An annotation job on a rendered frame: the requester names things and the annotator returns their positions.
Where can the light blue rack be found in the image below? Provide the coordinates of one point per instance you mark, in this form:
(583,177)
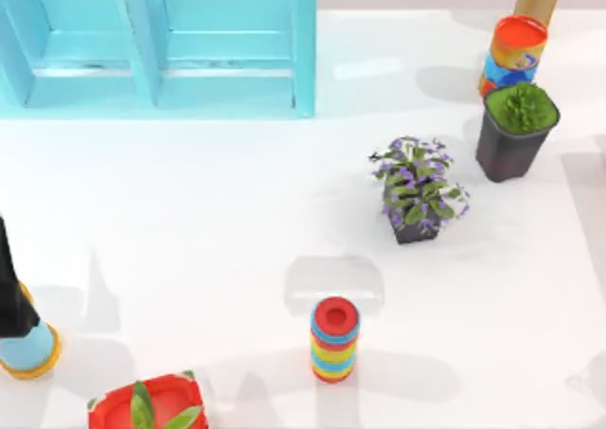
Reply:
(142,45)

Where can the dark pot with purple flowers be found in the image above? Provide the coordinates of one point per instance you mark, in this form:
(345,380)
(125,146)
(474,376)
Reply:
(416,197)

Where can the light blue and yellow cup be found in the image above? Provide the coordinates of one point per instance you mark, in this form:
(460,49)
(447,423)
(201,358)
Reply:
(33,351)

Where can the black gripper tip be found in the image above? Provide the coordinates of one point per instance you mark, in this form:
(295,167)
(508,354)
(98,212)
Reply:
(12,301)

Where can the red pot with green leaves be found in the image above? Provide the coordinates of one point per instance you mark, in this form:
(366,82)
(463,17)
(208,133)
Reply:
(151,405)

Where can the red and blue can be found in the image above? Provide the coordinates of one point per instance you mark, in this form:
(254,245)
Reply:
(513,59)

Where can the stack of coloured rings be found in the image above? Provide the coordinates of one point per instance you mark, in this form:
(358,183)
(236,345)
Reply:
(333,344)

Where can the dark pot with green plant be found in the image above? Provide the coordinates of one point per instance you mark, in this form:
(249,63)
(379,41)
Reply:
(513,135)

